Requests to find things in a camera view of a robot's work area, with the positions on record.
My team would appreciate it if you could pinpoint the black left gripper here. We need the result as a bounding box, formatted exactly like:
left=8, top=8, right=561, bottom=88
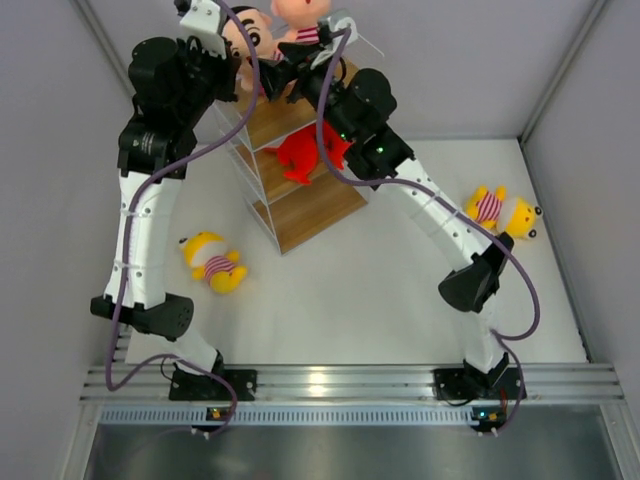
left=174, top=37, right=239, bottom=128

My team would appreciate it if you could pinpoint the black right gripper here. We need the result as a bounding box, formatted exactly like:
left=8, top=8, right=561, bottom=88
left=249, top=43, right=356, bottom=145

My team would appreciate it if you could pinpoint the pink black-haired boy doll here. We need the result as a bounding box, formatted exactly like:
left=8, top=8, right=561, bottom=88
left=222, top=6, right=277, bottom=92

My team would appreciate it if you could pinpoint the pink bald baby doll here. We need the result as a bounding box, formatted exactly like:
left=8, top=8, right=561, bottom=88
left=271, top=0, right=332, bottom=44

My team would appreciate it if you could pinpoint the red shark plush toy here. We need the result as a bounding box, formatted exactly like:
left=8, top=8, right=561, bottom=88
left=263, top=125, right=318, bottom=185

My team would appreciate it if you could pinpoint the yellow bear plush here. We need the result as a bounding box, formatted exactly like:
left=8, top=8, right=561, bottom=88
left=178, top=231, right=248, bottom=294
left=465, top=185, right=543, bottom=239

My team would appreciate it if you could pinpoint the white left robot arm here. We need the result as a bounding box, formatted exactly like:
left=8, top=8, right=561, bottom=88
left=90, top=36, right=240, bottom=400

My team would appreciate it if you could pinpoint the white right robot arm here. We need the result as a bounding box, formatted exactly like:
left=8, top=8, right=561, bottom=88
left=258, top=44, right=522, bottom=400

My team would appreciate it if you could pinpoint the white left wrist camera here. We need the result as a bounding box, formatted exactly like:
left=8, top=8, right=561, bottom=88
left=174, top=0, right=228, bottom=59

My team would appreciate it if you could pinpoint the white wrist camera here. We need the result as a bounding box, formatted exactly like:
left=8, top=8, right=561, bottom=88
left=317, top=8, right=359, bottom=50
left=174, top=0, right=228, bottom=59

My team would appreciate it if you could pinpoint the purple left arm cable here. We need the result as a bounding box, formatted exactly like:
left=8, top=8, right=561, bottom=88
left=105, top=0, right=261, bottom=437

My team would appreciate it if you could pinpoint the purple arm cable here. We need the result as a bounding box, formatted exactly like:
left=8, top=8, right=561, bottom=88
left=314, top=27, right=542, bottom=436
left=105, top=0, right=261, bottom=437

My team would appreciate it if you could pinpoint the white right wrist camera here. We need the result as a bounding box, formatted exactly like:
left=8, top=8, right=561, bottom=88
left=317, top=8, right=359, bottom=50

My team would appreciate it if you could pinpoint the white wire wooden shelf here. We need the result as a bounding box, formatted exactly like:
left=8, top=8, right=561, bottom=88
left=226, top=96, right=369, bottom=254

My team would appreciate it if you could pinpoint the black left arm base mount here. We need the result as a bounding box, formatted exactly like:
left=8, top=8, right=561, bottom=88
left=168, top=369, right=258, bottom=402

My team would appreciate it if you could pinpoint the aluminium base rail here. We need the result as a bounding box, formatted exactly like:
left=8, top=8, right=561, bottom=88
left=80, top=363, right=624, bottom=404

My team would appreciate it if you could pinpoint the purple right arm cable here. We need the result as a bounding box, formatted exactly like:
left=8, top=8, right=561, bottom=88
left=314, top=27, right=542, bottom=436

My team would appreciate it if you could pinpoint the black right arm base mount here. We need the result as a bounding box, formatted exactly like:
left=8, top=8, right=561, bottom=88
left=434, top=367, right=522, bottom=403

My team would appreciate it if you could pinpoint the slotted grey cable duct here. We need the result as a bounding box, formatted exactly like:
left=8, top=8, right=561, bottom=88
left=100, top=404, right=484, bottom=427

